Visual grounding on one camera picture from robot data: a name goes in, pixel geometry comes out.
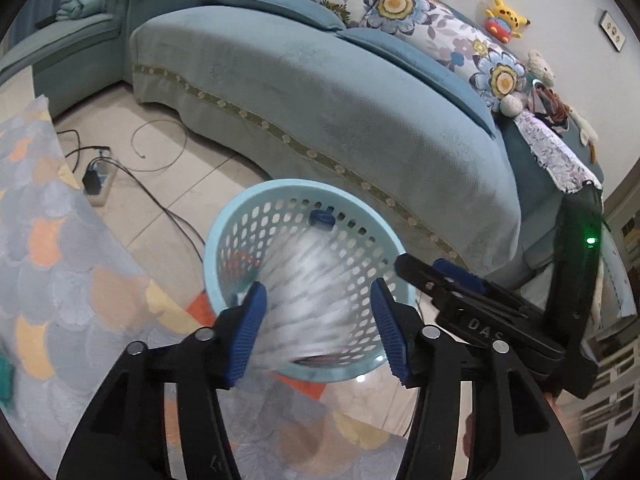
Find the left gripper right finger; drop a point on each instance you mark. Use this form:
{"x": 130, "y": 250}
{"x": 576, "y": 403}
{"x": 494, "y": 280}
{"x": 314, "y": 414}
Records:
{"x": 515, "y": 432}

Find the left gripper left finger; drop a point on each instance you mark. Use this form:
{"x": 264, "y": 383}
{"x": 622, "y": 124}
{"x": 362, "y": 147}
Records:
{"x": 122, "y": 434}

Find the teal item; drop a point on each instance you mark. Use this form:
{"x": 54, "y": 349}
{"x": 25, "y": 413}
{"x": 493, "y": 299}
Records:
{"x": 6, "y": 380}

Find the clear plastic bottle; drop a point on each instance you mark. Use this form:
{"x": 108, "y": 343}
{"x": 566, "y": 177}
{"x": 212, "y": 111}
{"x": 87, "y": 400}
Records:
{"x": 306, "y": 272}

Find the scale pattern table cloth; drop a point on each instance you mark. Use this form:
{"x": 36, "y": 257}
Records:
{"x": 72, "y": 298}

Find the white lace armrest cover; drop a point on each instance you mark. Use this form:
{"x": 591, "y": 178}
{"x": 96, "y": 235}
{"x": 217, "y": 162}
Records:
{"x": 568, "y": 173}

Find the doll with brown hair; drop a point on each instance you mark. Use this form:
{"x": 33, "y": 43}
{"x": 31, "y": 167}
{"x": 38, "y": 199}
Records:
{"x": 542, "y": 102}

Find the light blue plastic basket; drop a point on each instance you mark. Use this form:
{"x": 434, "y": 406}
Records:
{"x": 243, "y": 231}

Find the white power strip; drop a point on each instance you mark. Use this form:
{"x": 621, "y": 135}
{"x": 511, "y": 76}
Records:
{"x": 99, "y": 176}

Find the teal fabric sofa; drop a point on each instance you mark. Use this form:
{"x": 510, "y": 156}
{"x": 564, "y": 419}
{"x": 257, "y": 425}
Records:
{"x": 288, "y": 85}

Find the white bear plush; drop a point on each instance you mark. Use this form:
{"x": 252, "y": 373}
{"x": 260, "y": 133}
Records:
{"x": 539, "y": 68}

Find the floral pillow right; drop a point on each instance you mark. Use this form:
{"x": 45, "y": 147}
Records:
{"x": 497, "y": 75}

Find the yellow pikachu plush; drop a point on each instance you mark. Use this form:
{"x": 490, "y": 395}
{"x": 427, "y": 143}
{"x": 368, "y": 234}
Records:
{"x": 504, "y": 23}

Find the floral pillow middle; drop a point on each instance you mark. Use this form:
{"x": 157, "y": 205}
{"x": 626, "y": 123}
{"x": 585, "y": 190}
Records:
{"x": 431, "y": 27}

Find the folded teal blanket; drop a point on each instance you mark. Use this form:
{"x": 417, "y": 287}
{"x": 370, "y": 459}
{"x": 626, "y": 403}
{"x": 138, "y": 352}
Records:
{"x": 71, "y": 10}

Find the small right picture frame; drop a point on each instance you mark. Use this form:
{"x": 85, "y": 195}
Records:
{"x": 612, "y": 31}

